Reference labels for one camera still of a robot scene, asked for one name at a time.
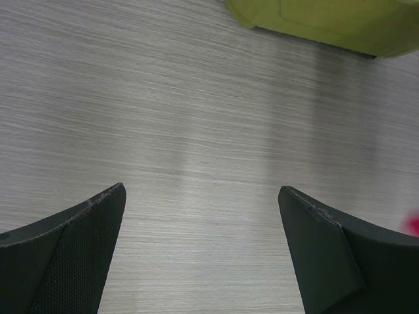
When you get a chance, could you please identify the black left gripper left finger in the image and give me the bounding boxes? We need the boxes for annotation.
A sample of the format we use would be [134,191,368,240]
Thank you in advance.
[1,183,126,313]

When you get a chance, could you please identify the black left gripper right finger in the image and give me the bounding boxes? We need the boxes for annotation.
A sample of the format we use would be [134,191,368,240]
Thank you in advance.
[278,186,418,314]

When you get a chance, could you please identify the green plastic laundry bin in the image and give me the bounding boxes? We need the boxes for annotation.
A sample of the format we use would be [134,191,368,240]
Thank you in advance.
[226,0,418,58]

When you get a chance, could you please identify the red t shirt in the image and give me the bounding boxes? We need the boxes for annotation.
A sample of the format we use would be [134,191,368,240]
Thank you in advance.
[401,209,419,237]

